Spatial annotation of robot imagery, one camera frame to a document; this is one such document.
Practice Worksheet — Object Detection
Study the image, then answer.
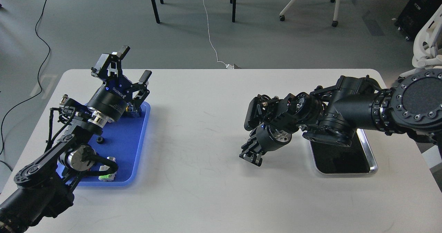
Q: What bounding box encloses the blue plastic tray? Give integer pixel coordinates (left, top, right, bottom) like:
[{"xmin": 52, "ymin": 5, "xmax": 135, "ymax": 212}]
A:
[{"xmin": 78, "ymin": 102, "xmax": 151, "ymax": 187}]

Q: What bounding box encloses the small black gear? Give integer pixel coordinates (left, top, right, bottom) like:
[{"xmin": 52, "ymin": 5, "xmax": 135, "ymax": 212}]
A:
[{"xmin": 95, "ymin": 136, "xmax": 105, "ymax": 144}]

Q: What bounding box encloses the black cabinet top right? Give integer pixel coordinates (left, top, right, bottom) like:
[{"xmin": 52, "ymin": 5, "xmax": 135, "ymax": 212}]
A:
[{"xmin": 394, "ymin": 0, "xmax": 442, "ymax": 40}]

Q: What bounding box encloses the green grey push button switch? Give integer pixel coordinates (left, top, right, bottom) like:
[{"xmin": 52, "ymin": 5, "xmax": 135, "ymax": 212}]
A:
[{"xmin": 98, "ymin": 156, "xmax": 116, "ymax": 182}]

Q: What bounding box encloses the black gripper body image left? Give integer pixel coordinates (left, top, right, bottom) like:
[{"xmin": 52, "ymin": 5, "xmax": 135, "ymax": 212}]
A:
[{"xmin": 86, "ymin": 77, "xmax": 132, "ymax": 122}]

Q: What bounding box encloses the white cable on floor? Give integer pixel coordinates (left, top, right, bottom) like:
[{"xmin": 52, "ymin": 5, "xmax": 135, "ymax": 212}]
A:
[{"xmin": 199, "ymin": 0, "xmax": 235, "ymax": 69}]

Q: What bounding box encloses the green button blue switch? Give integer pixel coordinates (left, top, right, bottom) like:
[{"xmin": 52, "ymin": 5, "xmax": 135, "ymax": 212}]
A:
[{"xmin": 123, "ymin": 102, "xmax": 142, "ymax": 118}]

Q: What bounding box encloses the silver metal tray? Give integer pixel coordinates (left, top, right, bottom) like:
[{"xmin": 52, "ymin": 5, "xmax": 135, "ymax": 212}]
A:
[{"xmin": 310, "ymin": 129, "xmax": 378, "ymax": 177}]

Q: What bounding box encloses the white office chair right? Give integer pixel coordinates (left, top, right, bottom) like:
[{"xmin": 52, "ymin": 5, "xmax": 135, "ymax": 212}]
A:
[{"xmin": 394, "ymin": 6, "xmax": 442, "ymax": 85}]

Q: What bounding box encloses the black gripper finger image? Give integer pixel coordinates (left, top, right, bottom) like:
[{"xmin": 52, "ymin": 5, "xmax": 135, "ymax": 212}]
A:
[
  {"xmin": 90, "ymin": 46, "xmax": 131, "ymax": 84},
  {"xmin": 249, "ymin": 150, "xmax": 266, "ymax": 167},
  {"xmin": 239, "ymin": 138, "xmax": 258, "ymax": 159},
  {"xmin": 131, "ymin": 70, "xmax": 152, "ymax": 102}
]

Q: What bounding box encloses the black cable on floor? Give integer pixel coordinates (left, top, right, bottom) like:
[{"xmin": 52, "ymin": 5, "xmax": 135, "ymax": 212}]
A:
[{"xmin": 0, "ymin": 0, "xmax": 80, "ymax": 171}]

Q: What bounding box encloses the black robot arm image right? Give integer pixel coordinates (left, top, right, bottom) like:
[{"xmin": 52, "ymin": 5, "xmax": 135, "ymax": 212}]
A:
[{"xmin": 239, "ymin": 68, "xmax": 442, "ymax": 166}]

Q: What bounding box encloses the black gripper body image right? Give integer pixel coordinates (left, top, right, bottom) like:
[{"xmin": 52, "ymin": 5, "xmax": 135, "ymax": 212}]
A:
[{"xmin": 255, "ymin": 123, "xmax": 292, "ymax": 154}]

